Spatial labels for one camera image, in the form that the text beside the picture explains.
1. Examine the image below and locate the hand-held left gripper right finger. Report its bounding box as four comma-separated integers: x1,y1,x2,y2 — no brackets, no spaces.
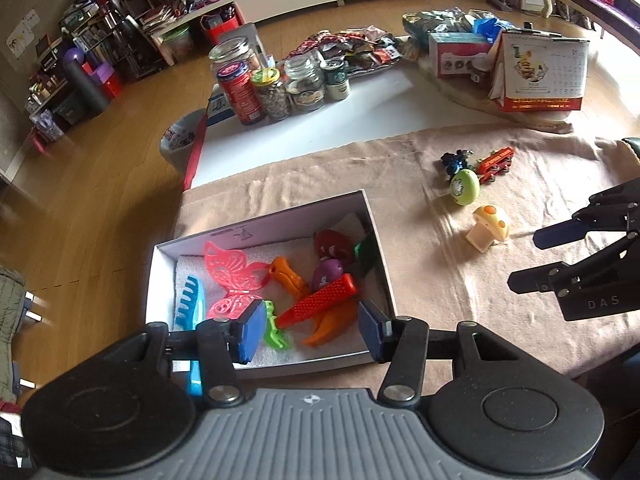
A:
357,301,496,405

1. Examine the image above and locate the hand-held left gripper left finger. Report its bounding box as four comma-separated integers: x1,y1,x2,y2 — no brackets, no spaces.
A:
140,300,268,406

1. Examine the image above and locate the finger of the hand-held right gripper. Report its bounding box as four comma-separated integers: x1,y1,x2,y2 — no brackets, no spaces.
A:
532,177,640,250
507,232,640,295

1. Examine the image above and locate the light green plastic toy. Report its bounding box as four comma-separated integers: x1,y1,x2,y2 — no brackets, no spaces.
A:
261,300,292,352

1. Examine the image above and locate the orange curved plastic toy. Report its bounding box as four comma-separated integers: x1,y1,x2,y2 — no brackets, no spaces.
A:
302,302,361,347

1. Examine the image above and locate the red plastic toy tool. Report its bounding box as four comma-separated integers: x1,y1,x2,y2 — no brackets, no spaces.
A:
276,274,359,329

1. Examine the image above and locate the pink plastic butterfly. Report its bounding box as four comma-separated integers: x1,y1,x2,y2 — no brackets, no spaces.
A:
202,241,271,321

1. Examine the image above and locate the orange plastic toy tool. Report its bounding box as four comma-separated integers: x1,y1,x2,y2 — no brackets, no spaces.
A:
268,256,311,296

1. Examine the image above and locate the blue toy comb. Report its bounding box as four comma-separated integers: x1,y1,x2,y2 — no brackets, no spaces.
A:
172,275,207,396

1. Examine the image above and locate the yellow mushroom toy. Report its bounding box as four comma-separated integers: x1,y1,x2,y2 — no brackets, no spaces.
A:
466,204,512,253

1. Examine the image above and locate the purple round toy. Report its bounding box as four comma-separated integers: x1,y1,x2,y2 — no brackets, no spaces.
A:
311,259,346,293

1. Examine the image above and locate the dark green plastic toy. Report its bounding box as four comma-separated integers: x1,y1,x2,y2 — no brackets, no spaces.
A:
354,234,382,273

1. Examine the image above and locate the dark red plastic toy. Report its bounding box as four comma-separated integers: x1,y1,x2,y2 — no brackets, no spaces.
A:
314,230,357,266

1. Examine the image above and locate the red toy train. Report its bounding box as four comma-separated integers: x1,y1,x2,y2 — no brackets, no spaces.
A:
475,146,516,183

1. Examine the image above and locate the green toy egg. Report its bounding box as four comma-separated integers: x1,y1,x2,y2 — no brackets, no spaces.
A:
449,169,481,207

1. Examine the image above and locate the white cardboard box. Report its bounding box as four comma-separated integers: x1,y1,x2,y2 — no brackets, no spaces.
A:
145,189,398,380

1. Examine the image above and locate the blue toy motorcycle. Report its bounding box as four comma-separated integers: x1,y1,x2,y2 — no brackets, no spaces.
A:
440,149,478,176

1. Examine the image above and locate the beige towel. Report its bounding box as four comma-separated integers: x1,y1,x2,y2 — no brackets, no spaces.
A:
172,122,640,401

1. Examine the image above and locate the white terry towel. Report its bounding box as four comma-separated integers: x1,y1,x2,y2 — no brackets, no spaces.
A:
172,212,373,366

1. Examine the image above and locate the desk calendar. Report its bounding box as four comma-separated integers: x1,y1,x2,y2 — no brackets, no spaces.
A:
490,30,591,113

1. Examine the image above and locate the lined trash bin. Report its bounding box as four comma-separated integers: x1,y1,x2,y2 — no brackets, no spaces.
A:
159,108,207,173

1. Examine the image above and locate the white box with red print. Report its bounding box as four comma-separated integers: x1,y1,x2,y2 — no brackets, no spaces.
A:
428,32,493,79

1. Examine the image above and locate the blue plastic bag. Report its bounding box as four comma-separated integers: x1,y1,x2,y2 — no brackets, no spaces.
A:
472,17,503,43

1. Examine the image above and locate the blue and white flat box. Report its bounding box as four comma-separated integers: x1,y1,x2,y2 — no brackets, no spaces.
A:
206,92,236,127

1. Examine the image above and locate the yellow lidded seed jar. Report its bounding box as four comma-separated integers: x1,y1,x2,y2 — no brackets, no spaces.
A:
250,67,292,122

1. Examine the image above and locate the red tin can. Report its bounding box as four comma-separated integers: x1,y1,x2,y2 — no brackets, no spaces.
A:
216,60,267,126

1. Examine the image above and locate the green quilted jacket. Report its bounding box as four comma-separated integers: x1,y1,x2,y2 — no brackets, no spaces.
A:
0,267,26,401

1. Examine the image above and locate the pile of silver bags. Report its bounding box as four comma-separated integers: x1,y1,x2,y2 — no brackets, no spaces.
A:
402,6,501,61

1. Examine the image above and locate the clear glass jar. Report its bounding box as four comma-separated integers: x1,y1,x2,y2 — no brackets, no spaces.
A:
283,55,327,113

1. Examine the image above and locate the green coffee can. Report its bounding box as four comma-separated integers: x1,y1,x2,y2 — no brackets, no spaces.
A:
320,57,351,102

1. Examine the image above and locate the plaid cloth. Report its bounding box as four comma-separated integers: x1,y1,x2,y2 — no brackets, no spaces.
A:
0,412,31,468

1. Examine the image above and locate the large glass jar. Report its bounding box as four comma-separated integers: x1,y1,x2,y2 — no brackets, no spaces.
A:
209,37,261,78

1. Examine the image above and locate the pile of snack packets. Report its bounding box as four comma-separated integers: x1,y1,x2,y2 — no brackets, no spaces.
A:
287,25,406,73

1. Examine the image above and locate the red storage box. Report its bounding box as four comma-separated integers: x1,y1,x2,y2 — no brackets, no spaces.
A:
97,72,125,98

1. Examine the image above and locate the black foam roller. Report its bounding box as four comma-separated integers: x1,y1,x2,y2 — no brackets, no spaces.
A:
65,62,108,113

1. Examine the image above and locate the dark bookshelf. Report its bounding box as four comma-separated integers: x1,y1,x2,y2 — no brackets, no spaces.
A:
60,0,166,81

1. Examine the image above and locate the wall poster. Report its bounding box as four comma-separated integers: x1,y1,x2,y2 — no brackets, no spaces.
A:
6,10,41,58

